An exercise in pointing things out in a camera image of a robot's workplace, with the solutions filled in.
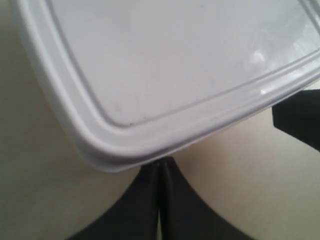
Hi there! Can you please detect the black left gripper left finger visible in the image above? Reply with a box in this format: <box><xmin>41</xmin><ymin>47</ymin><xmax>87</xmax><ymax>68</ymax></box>
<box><xmin>69</xmin><ymin>163</ymin><xmax>160</xmax><ymax>240</ymax></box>

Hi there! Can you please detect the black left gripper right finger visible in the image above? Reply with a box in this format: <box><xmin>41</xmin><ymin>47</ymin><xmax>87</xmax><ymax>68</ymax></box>
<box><xmin>158</xmin><ymin>157</ymin><xmax>252</xmax><ymax>240</ymax></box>

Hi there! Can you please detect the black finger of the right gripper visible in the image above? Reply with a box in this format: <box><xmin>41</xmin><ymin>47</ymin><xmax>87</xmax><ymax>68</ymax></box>
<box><xmin>272</xmin><ymin>89</ymin><xmax>320</xmax><ymax>151</ymax></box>

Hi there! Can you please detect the white lidded plastic container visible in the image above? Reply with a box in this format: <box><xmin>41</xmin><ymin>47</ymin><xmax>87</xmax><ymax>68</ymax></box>
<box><xmin>10</xmin><ymin>0</ymin><xmax>320</xmax><ymax>172</ymax></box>

